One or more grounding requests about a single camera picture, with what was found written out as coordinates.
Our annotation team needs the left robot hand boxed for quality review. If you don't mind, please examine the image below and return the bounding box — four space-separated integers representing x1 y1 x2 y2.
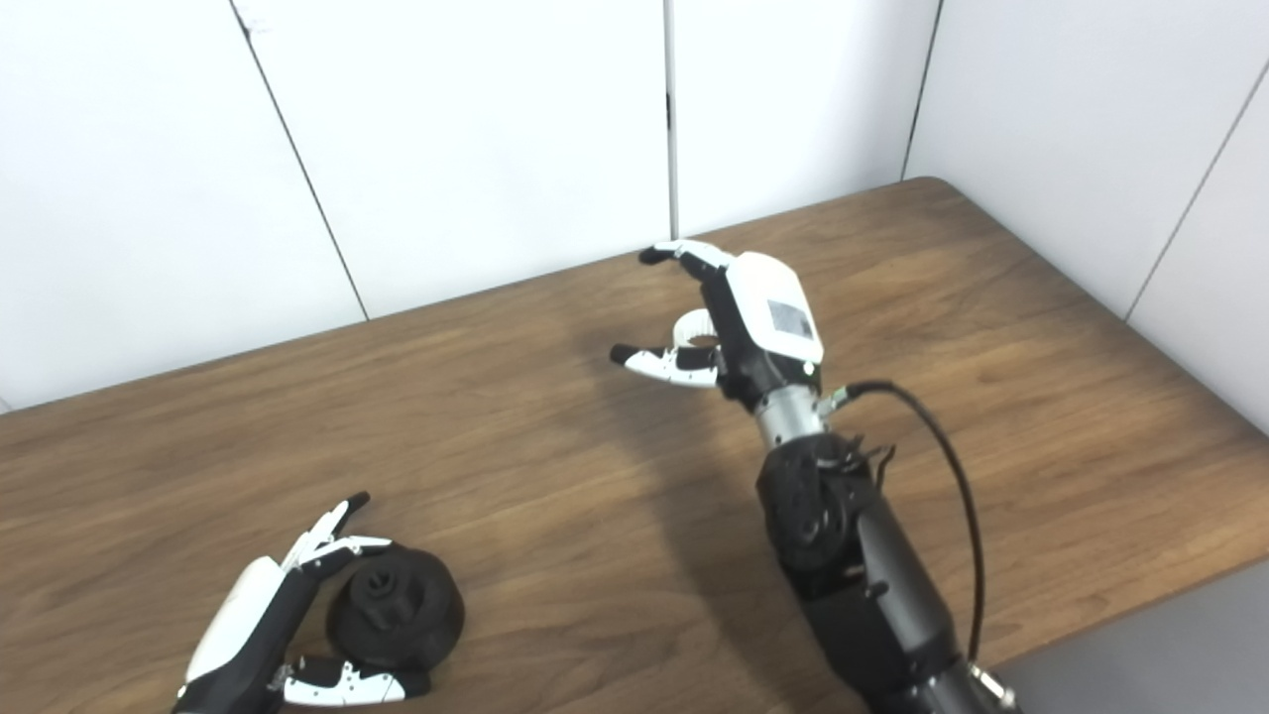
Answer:
172 491 433 714

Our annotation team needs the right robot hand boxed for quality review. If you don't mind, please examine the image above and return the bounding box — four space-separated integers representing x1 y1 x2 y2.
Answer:
609 239 826 411

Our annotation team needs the white toothed ring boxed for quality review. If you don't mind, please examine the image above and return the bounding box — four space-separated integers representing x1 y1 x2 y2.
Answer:
671 308 721 350

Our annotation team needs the round black part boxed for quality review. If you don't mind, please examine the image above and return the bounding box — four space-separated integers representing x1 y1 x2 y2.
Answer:
325 550 466 672

